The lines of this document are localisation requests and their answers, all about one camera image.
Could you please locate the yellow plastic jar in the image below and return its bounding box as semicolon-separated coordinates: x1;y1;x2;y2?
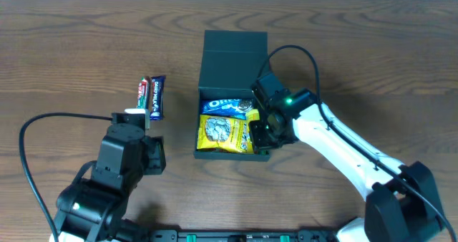
245;109;260;122

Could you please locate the blue Oreo cookie pack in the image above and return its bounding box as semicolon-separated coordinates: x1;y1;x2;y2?
200;99;254;120

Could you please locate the yellow Hacks candy bag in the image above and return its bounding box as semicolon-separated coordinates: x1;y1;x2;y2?
196;115;254;154

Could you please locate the blue Dairy Milk bar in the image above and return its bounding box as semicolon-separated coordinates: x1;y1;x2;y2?
150;76;166;121

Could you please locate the red green KitKat bar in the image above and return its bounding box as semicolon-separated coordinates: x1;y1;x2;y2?
137;76;151;110

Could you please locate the black box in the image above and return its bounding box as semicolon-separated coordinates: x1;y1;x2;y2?
193;29;273;163

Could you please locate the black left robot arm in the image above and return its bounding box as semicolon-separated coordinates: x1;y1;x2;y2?
54;123;166;241

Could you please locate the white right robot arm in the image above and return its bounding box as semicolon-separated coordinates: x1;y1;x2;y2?
250;88;453;241

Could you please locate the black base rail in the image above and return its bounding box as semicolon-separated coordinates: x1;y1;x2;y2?
149;229;338;242

